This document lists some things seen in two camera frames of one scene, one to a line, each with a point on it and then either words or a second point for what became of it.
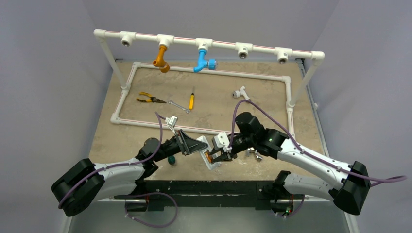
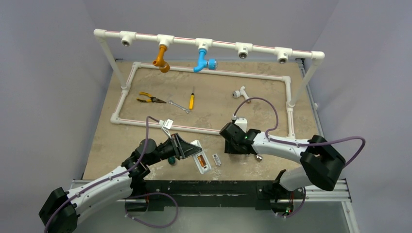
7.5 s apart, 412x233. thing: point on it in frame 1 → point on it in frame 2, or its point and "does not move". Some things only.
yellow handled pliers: (152, 99) does not move
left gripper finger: (187, 139) → (185, 147)
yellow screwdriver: (192, 100) does not move
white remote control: (208, 149) → (201, 159)
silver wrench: (188, 110) does not move
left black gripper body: (173, 146) does not move
